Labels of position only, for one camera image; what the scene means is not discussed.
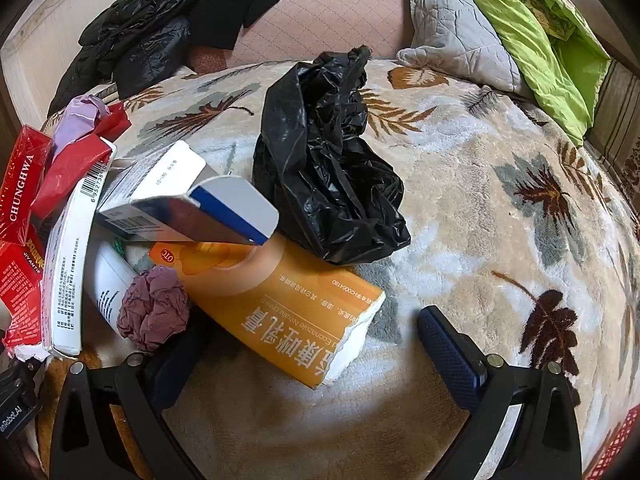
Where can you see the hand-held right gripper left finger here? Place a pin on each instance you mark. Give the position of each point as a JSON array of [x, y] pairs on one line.
[[175, 365]]

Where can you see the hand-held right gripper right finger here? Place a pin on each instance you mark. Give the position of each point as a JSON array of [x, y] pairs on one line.
[[450, 355]]

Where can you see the orange medicine box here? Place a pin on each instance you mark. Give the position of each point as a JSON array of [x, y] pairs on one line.
[[280, 310]]

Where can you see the long white medicine box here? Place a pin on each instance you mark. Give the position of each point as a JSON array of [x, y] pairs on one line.
[[65, 270]]

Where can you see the blue and white medicine box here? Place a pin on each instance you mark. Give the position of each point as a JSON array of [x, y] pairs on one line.
[[150, 185]]

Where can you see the red wrapper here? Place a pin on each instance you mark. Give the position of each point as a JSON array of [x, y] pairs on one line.
[[75, 160]]

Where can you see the crumpled mauve tissue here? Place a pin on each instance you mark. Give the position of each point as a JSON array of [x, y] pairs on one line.
[[155, 305]]

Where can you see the red paper packet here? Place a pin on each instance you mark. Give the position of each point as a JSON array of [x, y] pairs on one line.
[[20, 290]]

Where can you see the white ointment tube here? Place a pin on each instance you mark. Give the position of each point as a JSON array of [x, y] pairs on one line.
[[107, 280]]

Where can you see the leaf print blanket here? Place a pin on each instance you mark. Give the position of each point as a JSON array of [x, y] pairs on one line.
[[475, 210]]

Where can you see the red cigarette pack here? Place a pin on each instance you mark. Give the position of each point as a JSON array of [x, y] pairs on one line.
[[22, 185]]

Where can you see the black plastic bag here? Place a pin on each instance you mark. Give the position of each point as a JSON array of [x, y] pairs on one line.
[[320, 170]]

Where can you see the crumpled lilac paper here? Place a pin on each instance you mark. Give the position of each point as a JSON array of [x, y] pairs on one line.
[[75, 120]]

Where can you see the grey quilted pillow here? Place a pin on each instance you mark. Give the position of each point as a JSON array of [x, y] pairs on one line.
[[450, 25]]

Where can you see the black puffer jacket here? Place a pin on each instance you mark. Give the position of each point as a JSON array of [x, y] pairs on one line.
[[140, 35]]

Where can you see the green quilt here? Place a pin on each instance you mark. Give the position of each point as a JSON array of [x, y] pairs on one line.
[[500, 20]]

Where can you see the brown fabric sofa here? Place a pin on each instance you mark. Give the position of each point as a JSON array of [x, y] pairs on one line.
[[310, 25]]

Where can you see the black cloth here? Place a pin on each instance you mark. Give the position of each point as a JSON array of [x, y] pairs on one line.
[[240, 5]]

